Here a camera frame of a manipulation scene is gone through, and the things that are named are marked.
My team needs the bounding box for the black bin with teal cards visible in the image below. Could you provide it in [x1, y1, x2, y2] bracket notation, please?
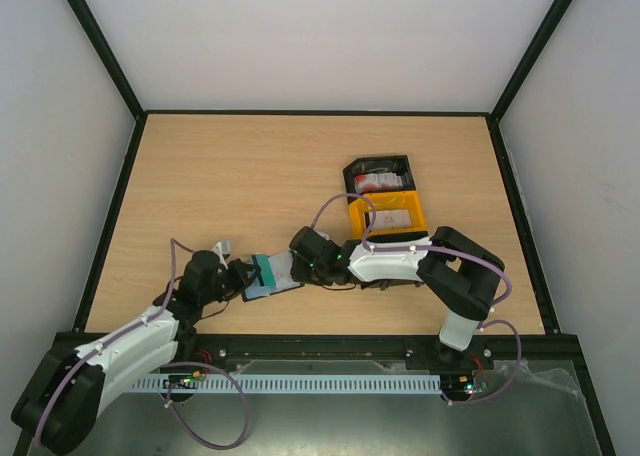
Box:
[348, 232, 431, 286]

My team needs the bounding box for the black leather card holder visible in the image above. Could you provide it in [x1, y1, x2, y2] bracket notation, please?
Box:
[242, 251, 304, 302]

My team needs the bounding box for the light blue cable duct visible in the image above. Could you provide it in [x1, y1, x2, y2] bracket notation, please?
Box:
[127, 374, 441, 395]

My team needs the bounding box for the red dotted card stack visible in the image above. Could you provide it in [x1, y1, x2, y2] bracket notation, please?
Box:
[354, 172, 403, 193]

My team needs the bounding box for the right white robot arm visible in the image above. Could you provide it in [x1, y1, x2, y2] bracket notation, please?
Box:
[289, 226, 512, 368]

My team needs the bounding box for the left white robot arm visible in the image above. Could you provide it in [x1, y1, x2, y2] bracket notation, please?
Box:
[11, 250, 261, 455]

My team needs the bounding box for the teal card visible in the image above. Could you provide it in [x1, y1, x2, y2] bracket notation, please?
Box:
[252, 254, 276, 287]

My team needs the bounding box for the white patterned card stack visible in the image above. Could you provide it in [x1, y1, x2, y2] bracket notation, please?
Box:
[372, 209, 412, 231]

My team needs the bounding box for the black aluminium frame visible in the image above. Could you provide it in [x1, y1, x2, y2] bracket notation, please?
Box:
[52, 0, 615, 455]

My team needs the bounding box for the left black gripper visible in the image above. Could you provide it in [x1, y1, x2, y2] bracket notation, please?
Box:
[200, 258, 261, 306]

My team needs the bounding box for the yellow bin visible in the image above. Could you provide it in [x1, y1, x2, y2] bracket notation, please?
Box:
[348, 190, 427, 238]

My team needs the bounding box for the black bin with red cards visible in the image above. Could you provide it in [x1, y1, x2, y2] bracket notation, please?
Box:
[343, 155, 416, 194]

